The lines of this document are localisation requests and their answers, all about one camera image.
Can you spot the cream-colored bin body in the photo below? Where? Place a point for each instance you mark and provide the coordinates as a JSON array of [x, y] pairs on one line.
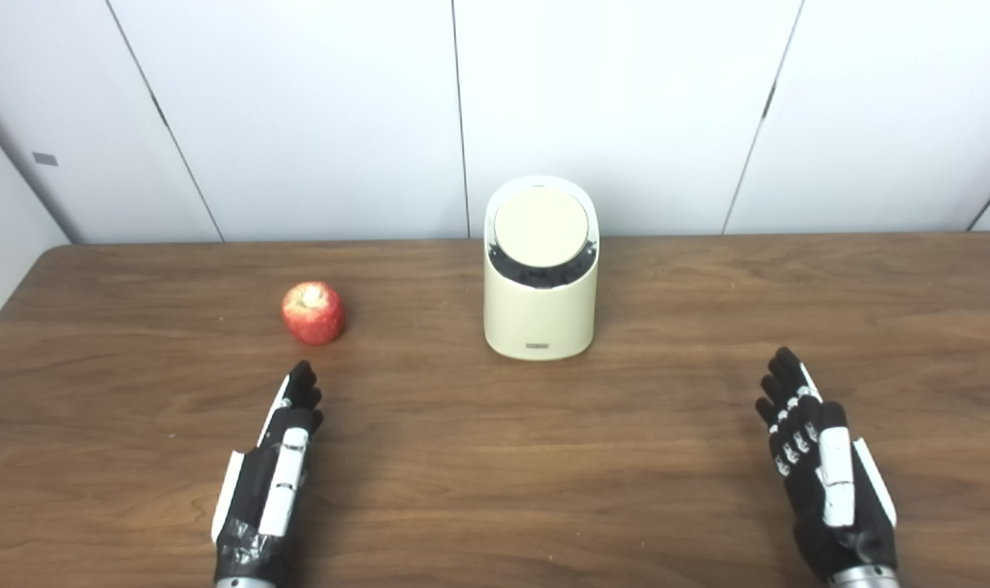
[[540, 322]]

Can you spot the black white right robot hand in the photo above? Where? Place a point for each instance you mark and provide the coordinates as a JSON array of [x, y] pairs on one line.
[[813, 506]]

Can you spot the red apple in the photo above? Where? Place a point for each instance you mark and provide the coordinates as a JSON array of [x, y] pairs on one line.
[[314, 314]]

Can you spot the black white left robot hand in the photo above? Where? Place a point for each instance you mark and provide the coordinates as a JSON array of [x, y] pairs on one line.
[[250, 490]]

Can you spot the cream round bin lid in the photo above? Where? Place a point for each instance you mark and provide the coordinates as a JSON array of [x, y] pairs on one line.
[[541, 227]]

